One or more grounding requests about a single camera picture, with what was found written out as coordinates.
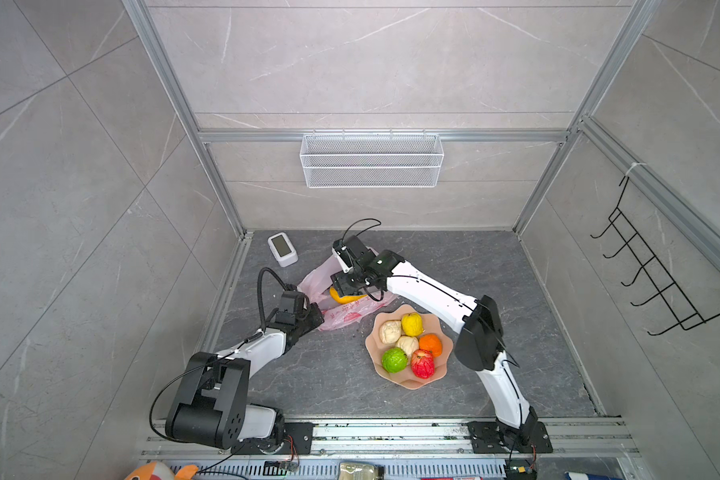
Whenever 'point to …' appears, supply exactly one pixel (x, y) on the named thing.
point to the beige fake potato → (390, 331)
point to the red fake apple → (423, 363)
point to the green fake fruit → (394, 360)
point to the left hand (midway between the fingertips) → (320, 306)
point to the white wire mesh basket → (366, 161)
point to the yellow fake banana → (345, 299)
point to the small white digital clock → (282, 249)
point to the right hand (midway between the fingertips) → (342, 279)
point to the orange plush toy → (160, 471)
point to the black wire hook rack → (684, 311)
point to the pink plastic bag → (336, 314)
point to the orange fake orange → (432, 342)
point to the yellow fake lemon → (412, 324)
